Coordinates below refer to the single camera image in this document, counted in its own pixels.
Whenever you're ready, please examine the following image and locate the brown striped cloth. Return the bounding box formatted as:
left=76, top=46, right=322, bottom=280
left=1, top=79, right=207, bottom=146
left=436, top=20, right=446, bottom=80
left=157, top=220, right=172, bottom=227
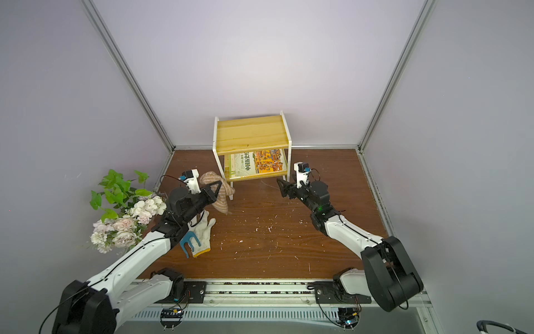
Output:
left=200, top=171, right=235, bottom=214

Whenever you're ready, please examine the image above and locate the colourful China history picture book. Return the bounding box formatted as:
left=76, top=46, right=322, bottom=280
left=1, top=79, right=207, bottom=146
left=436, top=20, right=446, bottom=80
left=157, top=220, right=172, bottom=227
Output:
left=226, top=149, right=287, bottom=180

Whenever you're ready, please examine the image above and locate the white wooden two-tier bookshelf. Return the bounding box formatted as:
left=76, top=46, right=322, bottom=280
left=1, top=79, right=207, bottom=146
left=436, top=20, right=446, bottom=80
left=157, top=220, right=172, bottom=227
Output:
left=212, top=111, right=293, bottom=185

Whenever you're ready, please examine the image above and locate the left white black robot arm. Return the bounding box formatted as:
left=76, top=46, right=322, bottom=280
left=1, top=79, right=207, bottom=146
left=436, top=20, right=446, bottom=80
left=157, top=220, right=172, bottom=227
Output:
left=51, top=181, right=222, bottom=333

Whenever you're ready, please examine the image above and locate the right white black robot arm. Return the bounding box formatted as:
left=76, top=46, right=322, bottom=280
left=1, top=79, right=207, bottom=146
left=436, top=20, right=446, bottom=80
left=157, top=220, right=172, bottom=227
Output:
left=277, top=178, right=424, bottom=312

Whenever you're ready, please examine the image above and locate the white work glove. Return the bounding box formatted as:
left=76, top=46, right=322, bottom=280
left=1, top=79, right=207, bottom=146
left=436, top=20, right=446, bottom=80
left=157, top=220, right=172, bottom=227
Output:
left=189, top=210, right=216, bottom=258

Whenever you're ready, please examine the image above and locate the artificial flower bouquet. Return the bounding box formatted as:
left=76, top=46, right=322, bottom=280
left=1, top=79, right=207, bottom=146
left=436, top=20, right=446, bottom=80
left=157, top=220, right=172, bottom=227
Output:
left=90, top=169, right=167, bottom=254

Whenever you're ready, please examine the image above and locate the left small circuit board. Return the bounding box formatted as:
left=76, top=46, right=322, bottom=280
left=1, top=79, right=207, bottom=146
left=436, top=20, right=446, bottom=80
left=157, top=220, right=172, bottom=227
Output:
left=159, top=307, right=185, bottom=331

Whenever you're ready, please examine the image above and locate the small circuit board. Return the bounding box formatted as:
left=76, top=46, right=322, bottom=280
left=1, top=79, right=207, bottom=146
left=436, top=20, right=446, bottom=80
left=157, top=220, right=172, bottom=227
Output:
left=159, top=307, right=185, bottom=331
left=337, top=308, right=360, bottom=329

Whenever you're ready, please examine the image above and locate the right small circuit board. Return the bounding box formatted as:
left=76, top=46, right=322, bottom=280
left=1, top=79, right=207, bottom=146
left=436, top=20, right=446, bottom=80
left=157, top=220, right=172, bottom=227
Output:
left=337, top=308, right=360, bottom=329

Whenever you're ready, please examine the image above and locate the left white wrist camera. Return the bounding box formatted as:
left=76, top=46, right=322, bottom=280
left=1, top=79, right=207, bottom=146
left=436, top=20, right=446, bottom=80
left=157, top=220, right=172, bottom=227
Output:
left=179, top=169, right=200, bottom=194

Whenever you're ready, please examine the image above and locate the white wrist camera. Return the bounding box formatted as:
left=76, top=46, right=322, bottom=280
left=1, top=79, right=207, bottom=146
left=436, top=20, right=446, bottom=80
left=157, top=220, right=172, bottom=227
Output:
left=293, top=162, right=312, bottom=189
left=179, top=169, right=200, bottom=194

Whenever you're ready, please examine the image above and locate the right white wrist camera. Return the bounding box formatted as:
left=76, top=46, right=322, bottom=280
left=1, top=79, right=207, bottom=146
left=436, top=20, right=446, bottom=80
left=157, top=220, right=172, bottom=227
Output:
left=293, top=162, right=312, bottom=189

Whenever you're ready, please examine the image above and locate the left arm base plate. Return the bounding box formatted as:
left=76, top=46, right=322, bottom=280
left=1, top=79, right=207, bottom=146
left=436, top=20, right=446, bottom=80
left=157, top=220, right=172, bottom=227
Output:
left=157, top=281, right=207, bottom=304

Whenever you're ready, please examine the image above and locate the aluminium front rail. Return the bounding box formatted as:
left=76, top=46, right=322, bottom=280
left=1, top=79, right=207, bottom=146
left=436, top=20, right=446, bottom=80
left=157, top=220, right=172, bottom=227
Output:
left=89, top=278, right=431, bottom=310

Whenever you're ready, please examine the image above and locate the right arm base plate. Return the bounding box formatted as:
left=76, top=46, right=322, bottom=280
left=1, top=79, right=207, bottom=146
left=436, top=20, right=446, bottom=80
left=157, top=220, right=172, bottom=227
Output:
left=307, top=281, right=372, bottom=305

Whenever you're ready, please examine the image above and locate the black cable at corner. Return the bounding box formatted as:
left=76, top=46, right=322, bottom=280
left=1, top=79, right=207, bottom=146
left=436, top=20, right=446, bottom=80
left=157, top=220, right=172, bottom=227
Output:
left=476, top=320, right=527, bottom=334

